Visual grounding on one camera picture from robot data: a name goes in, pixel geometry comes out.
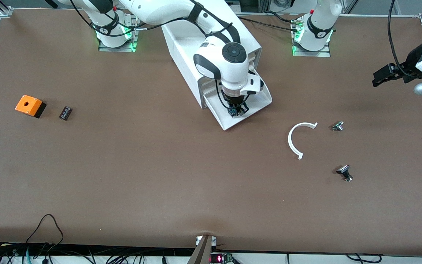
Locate white lowest cabinet drawer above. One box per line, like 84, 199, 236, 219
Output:
202, 69, 273, 131

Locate white drawer cabinet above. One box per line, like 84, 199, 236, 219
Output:
162, 22, 263, 109

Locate white curved plastic arc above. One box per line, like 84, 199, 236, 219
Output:
288, 122, 318, 160

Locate small metal bolt lower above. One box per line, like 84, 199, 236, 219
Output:
336, 165, 353, 182

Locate circuit board with red light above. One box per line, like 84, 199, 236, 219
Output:
210, 253, 233, 264

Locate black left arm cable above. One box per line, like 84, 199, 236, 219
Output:
389, 0, 417, 79

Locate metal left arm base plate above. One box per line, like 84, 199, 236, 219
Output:
292, 18, 331, 58

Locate long black base cable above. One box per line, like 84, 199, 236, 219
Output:
236, 16, 299, 33

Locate short black base cable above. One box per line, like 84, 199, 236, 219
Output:
264, 10, 297, 23

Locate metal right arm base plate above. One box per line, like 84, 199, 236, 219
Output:
98, 9, 140, 52

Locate brown camera mount post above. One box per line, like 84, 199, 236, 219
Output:
187, 235, 214, 264

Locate black floor cable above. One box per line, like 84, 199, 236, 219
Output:
345, 253, 382, 264

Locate orange button enclosure box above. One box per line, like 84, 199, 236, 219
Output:
15, 95, 47, 118

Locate black looped cable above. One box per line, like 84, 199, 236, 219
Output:
25, 214, 64, 257

